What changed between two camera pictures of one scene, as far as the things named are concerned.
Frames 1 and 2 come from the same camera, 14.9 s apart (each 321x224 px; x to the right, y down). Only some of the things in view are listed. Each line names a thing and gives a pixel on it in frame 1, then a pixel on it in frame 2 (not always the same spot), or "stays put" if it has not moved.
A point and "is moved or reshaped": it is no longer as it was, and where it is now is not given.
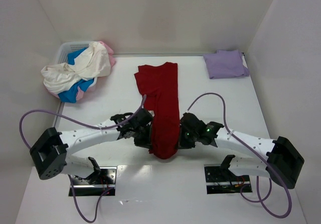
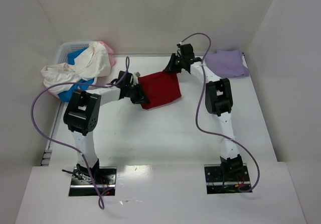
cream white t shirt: (93, 63) stays put
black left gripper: (144, 138) → (137, 95)
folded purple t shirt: (226, 63) stays put
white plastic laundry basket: (64, 48) stays put
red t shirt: (159, 88) is moved or reshaped
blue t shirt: (70, 96) stays put
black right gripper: (183, 139) → (176, 62)
